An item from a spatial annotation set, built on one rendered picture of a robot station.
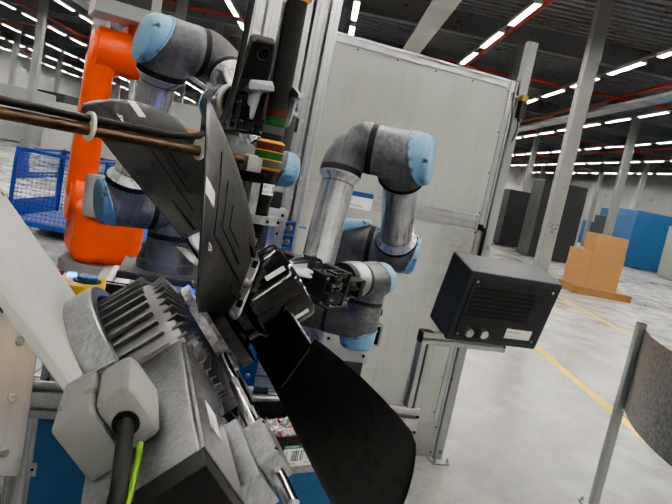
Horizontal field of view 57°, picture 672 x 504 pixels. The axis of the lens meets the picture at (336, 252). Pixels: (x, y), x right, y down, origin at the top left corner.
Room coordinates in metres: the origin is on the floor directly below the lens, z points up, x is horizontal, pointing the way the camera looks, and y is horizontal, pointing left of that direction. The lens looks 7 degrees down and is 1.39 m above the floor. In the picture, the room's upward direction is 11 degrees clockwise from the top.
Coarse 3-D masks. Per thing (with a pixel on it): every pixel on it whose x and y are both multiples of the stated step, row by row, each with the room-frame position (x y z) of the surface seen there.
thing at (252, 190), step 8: (248, 160) 0.91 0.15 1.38; (256, 160) 0.92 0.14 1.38; (240, 168) 0.92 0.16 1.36; (248, 168) 0.91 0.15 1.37; (256, 168) 0.93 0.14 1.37; (248, 176) 0.91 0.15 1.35; (256, 176) 0.92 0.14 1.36; (264, 176) 0.94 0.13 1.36; (248, 184) 0.93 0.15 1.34; (256, 184) 0.93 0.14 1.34; (248, 192) 0.93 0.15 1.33; (256, 192) 0.93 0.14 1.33; (248, 200) 0.93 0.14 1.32; (256, 200) 0.94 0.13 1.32; (256, 216) 0.93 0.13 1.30; (264, 216) 0.95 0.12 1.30; (272, 216) 0.98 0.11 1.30; (264, 224) 0.93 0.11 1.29; (272, 224) 0.94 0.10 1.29
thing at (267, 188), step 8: (272, 176) 0.95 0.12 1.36; (264, 184) 0.95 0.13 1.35; (272, 184) 0.96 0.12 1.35; (264, 192) 0.95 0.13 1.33; (272, 192) 0.96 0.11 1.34; (264, 200) 0.95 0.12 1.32; (256, 208) 0.95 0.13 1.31; (264, 208) 0.95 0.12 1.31; (256, 224) 0.95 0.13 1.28; (256, 232) 0.95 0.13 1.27
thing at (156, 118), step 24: (144, 120) 0.92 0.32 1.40; (168, 120) 0.98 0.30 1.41; (120, 144) 0.85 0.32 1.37; (192, 144) 0.99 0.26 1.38; (144, 168) 0.86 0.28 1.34; (168, 168) 0.89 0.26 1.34; (192, 168) 0.93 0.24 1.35; (144, 192) 0.84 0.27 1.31; (168, 192) 0.86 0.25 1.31; (192, 192) 0.89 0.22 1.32; (168, 216) 0.84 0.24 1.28; (192, 216) 0.87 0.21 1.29
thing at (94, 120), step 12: (252, 0) 0.89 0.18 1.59; (252, 12) 0.89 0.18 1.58; (240, 48) 0.89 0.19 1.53; (240, 60) 0.89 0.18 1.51; (240, 72) 0.89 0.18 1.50; (0, 96) 0.64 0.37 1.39; (228, 96) 0.89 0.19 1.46; (24, 108) 0.66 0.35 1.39; (36, 108) 0.67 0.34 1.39; (48, 108) 0.68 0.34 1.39; (60, 108) 0.69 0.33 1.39; (228, 108) 0.88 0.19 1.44; (84, 120) 0.71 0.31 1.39; (96, 120) 0.72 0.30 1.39; (108, 120) 0.74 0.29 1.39; (144, 132) 0.78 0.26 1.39; (156, 132) 0.79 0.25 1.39; (168, 132) 0.81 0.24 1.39; (180, 132) 0.82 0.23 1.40; (192, 132) 0.84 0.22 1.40; (204, 132) 0.85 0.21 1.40; (204, 144) 0.85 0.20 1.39
